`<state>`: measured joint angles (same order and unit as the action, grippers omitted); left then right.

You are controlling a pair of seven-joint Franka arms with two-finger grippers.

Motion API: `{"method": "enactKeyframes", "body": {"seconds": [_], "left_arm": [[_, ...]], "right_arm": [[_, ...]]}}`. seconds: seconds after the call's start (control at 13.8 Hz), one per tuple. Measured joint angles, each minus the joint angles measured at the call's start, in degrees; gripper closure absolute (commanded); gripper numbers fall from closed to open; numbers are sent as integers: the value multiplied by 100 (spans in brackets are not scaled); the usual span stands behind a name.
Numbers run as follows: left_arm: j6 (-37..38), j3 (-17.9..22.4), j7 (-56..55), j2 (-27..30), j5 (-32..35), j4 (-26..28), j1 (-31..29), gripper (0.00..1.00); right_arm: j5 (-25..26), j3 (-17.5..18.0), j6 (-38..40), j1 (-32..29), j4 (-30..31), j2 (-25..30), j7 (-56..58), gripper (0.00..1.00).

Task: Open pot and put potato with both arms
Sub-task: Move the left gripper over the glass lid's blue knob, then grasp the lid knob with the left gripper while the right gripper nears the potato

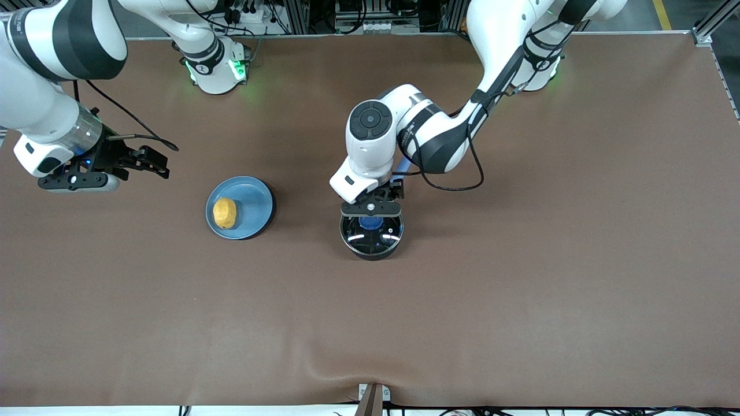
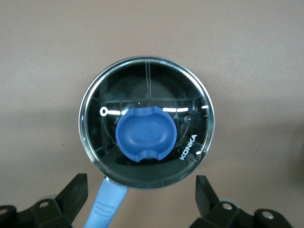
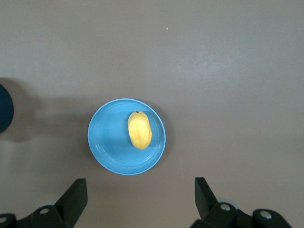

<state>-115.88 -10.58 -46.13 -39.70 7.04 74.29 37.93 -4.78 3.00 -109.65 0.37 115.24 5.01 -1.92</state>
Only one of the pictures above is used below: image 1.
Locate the brown table mat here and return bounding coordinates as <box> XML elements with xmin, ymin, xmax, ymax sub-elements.
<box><xmin>0</xmin><ymin>32</ymin><xmax>740</xmax><ymax>408</ymax></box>

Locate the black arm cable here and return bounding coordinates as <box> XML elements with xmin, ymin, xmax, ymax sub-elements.
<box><xmin>72</xmin><ymin>80</ymin><xmax>179</xmax><ymax>153</ymax></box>
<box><xmin>405</xmin><ymin>17</ymin><xmax>573</xmax><ymax>192</ymax></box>

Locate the yellow potato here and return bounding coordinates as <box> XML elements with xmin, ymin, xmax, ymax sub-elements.
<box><xmin>213</xmin><ymin>198</ymin><xmax>238</xmax><ymax>230</ymax></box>

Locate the glass lid with blue knob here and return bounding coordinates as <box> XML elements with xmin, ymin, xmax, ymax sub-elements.
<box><xmin>340</xmin><ymin>213</ymin><xmax>404</xmax><ymax>257</ymax></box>

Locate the blue round plate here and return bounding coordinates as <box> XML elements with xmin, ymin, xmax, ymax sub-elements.
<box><xmin>205</xmin><ymin>176</ymin><xmax>274</xmax><ymax>240</ymax></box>

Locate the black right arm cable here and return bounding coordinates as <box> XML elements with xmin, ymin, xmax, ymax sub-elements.
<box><xmin>72</xmin><ymin>80</ymin><xmax>179</xmax><ymax>153</ymax></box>

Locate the black pot with blue handle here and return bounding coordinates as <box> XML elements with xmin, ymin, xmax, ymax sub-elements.
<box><xmin>339</xmin><ymin>163</ymin><xmax>423</xmax><ymax>262</ymax></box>

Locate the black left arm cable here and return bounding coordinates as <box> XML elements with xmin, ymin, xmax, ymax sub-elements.
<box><xmin>405</xmin><ymin>17</ymin><xmax>573</xmax><ymax>192</ymax></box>

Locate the aluminium frame profile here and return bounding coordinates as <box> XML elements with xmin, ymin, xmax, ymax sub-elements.
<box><xmin>692</xmin><ymin>0</ymin><xmax>740</xmax><ymax>47</ymax></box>

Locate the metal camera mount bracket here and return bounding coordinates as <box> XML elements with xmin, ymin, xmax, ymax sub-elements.
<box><xmin>354</xmin><ymin>382</ymin><xmax>391</xmax><ymax>416</ymax></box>

